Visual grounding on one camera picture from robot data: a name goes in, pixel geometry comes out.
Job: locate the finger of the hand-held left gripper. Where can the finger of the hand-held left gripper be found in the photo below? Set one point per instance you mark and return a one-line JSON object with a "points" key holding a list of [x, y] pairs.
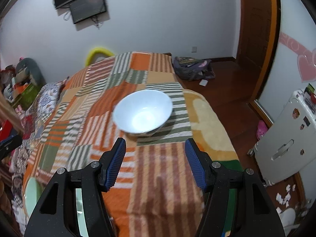
{"points": [[11, 144]]}

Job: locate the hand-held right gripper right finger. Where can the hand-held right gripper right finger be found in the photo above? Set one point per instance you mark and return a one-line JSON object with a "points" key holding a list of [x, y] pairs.
{"points": [[195, 163]]}

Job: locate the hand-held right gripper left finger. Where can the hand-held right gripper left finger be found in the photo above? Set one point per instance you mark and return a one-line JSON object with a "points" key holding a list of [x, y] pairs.
{"points": [[116, 163]]}

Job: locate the green plate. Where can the green plate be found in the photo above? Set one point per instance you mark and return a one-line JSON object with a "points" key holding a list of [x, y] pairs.
{"points": [[33, 195]]}

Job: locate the white bowl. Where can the white bowl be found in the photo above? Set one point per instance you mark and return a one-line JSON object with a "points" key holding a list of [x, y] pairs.
{"points": [[143, 113]]}

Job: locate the orange striped patchwork blanket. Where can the orange striped patchwork blanket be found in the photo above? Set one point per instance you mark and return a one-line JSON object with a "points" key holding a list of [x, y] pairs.
{"points": [[160, 167]]}

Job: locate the green box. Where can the green box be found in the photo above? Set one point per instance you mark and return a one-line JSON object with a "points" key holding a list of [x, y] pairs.
{"points": [[27, 95]]}

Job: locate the geometric patterned quilt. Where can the geometric patterned quilt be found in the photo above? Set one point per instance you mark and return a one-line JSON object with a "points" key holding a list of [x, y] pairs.
{"points": [[49, 96]]}

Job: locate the white card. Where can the white card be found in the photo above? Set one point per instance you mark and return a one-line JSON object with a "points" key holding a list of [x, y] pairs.
{"points": [[204, 83]]}

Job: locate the white mini fridge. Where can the white mini fridge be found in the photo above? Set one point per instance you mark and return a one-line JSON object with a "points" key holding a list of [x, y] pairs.
{"points": [[284, 138]]}

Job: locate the grey backpack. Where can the grey backpack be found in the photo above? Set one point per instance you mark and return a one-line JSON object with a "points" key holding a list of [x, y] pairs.
{"points": [[190, 70]]}

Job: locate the torn paper scraps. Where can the torn paper scraps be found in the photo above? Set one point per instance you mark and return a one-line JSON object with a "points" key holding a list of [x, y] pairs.
{"points": [[284, 197]]}

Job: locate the white plastic bag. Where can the white plastic bag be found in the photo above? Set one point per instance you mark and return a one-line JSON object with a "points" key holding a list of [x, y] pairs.
{"points": [[288, 218]]}

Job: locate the wooden door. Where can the wooden door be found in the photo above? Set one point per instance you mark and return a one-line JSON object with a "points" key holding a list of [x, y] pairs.
{"points": [[259, 29]]}

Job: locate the wall socket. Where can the wall socket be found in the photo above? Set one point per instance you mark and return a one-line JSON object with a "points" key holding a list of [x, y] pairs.
{"points": [[194, 48]]}

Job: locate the pink heart wall sticker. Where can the pink heart wall sticker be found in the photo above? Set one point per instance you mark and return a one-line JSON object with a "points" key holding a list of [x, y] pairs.
{"points": [[306, 66]]}

